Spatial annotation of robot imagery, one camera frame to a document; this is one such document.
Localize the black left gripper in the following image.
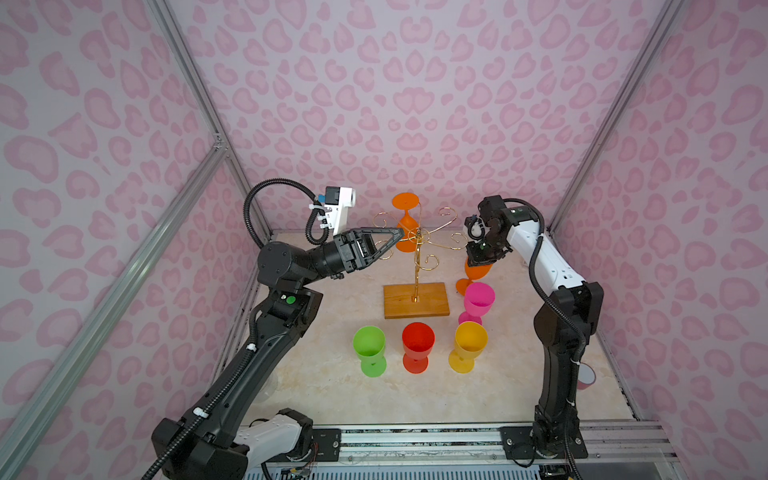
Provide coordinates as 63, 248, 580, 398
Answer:
298, 230, 401, 293

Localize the gold wire glass rack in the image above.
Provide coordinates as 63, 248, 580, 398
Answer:
371, 200, 469, 304

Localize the orange wine glass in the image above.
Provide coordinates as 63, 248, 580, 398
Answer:
455, 259, 492, 296
392, 192, 420, 253

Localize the orange wine glass front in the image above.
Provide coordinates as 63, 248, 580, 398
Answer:
455, 259, 492, 296

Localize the wooden rack base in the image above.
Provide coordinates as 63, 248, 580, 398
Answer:
383, 282, 450, 319

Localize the pink plastic wine glass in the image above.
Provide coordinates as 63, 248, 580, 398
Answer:
458, 282, 496, 325

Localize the green plastic wine glass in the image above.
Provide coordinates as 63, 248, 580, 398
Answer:
353, 326, 387, 378

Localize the red plastic wine glass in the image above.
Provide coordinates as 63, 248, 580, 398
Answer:
401, 322, 436, 374

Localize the yellow plastic wine glass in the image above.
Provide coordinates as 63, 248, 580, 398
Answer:
448, 321, 489, 374

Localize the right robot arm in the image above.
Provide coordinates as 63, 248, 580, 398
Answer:
464, 195, 604, 463

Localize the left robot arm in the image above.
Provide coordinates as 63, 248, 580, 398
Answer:
143, 178, 404, 479

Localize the pink tape roll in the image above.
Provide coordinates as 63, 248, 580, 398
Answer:
577, 362, 597, 390

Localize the clear tape roll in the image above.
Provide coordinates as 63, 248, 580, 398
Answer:
255, 372, 279, 403

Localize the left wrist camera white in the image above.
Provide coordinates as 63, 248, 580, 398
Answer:
308, 186, 357, 236

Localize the aluminium frame corner post right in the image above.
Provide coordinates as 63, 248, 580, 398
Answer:
549, 0, 688, 236

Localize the aluminium frame corner post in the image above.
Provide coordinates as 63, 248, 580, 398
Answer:
143, 0, 274, 238
549, 0, 688, 236

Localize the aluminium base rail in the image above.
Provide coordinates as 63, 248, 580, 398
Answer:
245, 419, 685, 480

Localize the aluminium frame corner post left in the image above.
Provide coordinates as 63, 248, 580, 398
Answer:
143, 0, 274, 238

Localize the aluminium diagonal frame bar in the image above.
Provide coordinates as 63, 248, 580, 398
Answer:
1, 143, 229, 479

